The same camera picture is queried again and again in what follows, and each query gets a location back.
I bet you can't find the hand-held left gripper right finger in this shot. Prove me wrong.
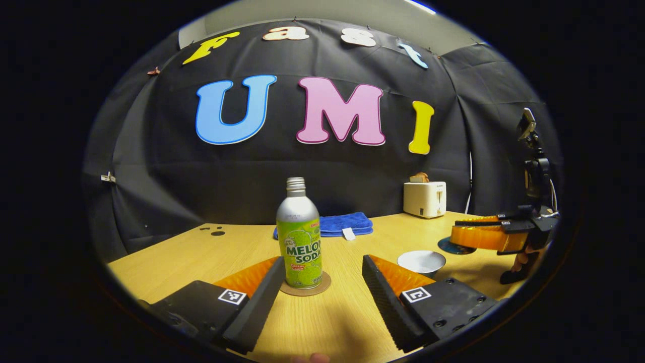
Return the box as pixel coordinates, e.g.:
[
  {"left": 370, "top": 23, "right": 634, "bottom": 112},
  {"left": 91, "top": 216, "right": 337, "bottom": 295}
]
[{"left": 362, "top": 255, "right": 507, "bottom": 353}]

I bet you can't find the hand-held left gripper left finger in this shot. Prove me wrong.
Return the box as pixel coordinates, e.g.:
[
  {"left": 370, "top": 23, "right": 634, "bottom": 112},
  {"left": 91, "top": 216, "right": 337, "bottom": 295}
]
[{"left": 139, "top": 256, "right": 286, "bottom": 355}]

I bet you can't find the grey white teacup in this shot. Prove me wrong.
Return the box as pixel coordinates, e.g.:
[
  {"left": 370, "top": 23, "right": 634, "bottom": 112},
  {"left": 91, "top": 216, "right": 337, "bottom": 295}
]
[{"left": 397, "top": 251, "right": 447, "bottom": 278}]

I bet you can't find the round brown coaster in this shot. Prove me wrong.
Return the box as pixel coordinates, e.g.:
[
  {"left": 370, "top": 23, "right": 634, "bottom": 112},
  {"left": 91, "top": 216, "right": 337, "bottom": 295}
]
[{"left": 280, "top": 271, "right": 332, "bottom": 297}]

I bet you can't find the silver green water bottle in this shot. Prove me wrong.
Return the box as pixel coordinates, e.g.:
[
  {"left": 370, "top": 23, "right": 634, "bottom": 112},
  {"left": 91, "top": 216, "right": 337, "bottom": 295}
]
[{"left": 276, "top": 177, "right": 323, "bottom": 289}]

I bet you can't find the white toaster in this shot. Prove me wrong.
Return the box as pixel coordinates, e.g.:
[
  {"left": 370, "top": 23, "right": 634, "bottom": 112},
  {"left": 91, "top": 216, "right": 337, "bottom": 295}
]
[{"left": 403, "top": 181, "right": 447, "bottom": 219}]

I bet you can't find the blue folded towel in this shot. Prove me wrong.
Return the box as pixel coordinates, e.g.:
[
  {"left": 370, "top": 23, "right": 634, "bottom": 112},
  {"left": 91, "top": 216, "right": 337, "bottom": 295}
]
[{"left": 273, "top": 212, "right": 374, "bottom": 240}]

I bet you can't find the black backdrop cloth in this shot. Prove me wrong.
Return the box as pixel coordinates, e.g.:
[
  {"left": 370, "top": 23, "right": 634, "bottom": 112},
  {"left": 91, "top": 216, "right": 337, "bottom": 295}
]
[{"left": 83, "top": 19, "right": 564, "bottom": 263}]

